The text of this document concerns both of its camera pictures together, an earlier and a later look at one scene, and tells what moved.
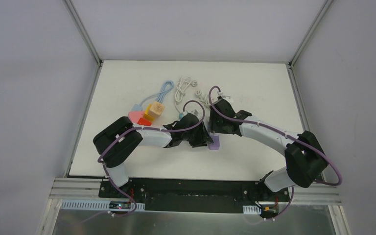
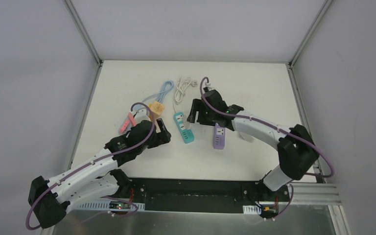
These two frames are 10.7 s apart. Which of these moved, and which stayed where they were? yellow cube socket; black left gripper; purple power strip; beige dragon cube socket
Moved: black left gripper; purple power strip
Stayed: yellow cube socket; beige dragon cube socket
